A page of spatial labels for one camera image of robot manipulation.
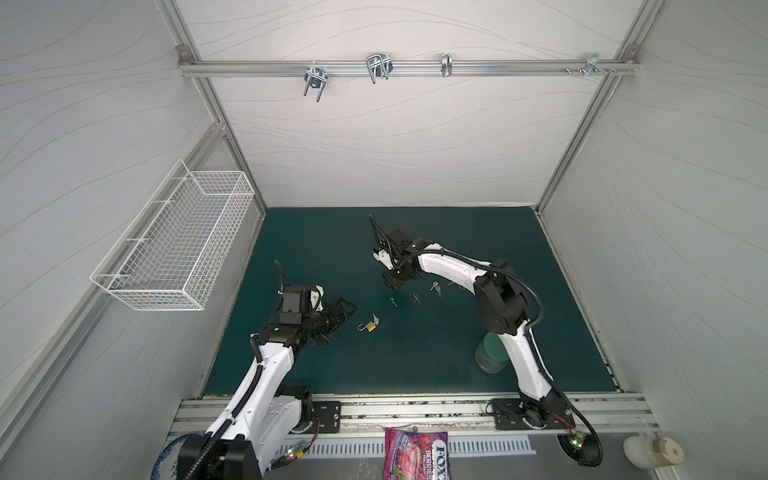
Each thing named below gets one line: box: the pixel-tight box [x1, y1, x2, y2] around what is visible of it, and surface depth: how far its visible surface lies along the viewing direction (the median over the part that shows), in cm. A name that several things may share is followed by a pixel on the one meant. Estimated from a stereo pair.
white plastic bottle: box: [623, 435, 685, 470], surface depth 64 cm
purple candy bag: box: [383, 428, 451, 480], surface depth 68 cm
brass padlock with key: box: [357, 313, 380, 332], surface depth 90 cm
